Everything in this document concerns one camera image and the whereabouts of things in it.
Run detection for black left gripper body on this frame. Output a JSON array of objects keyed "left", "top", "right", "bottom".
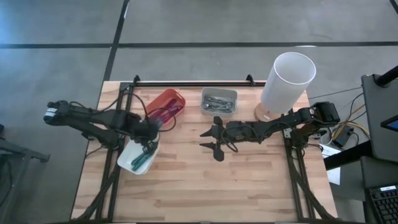
[{"left": 133, "top": 119, "right": 163, "bottom": 144}]

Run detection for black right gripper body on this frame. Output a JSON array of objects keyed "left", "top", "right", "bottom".
[{"left": 222, "top": 119, "right": 261, "bottom": 144}]

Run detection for blue black braided USB cable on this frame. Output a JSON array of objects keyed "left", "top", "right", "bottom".
[
  {"left": 132, "top": 148, "right": 156, "bottom": 172},
  {"left": 130, "top": 151, "right": 152, "bottom": 166}
]

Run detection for magenta braided USB cable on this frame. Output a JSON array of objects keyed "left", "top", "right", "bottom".
[
  {"left": 155, "top": 108, "right": 178, "bottom": 122},
  {"left": 158, "top": 104, "right": 184, "bottom": 121},
  {"left": 157, "top": 98, "right": 180, "bottom": 118}
]

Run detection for white plastic bin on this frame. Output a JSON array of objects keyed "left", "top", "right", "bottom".
[{"left": 116, "top": 139, "right": 160, "bottom": 175}]

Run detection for light grey plastic bin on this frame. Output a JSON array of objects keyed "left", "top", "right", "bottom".
[{"left": 200, "top": 86, "right": 239, "bottom": 117}]

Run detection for orange plastic bin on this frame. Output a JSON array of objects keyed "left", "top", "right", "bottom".
[{"left": 145, "top": 88, "right": 187, "bottom": 127}]

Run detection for white shade wooden base lamp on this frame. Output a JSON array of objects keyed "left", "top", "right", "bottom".
[{"left": 254, "top": 52, "right": 317, "bottom": 123}]

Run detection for black power box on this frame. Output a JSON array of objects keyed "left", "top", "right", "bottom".
[{"left": 331, "top": 125, "right": 355, "bottom": 149}]

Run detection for white paper sheet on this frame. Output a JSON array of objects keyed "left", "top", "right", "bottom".
[{"left": 320, "top": 143, "right": 342, "bottom": 187}]

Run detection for black stand legs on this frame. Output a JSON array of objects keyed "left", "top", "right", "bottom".
[{"left": 0, "top": 123, "right": 51, "bottom": 218}]

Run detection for grey side desk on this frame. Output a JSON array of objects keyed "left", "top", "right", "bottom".
[{"left": 360, "top": 73, "right": 398, "bottom": 163}]

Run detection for blue-lit tablet screen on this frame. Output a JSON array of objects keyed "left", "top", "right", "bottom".
[{"left": 381, "top": 114, "right": 398, "bottom": 133}]

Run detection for black pole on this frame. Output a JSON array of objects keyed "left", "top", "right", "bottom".
[{"left": 374, "top": 64, "right": 398, "bottom": 88}]

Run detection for black keyboard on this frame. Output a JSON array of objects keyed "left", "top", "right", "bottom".
[{"left": 364, "top": 184, "right": 398, "bottom": 224}]

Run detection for yellow cable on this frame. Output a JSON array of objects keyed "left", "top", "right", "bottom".
[{"left": 331, "top": 104, "right": 371, "bottom": 141}]

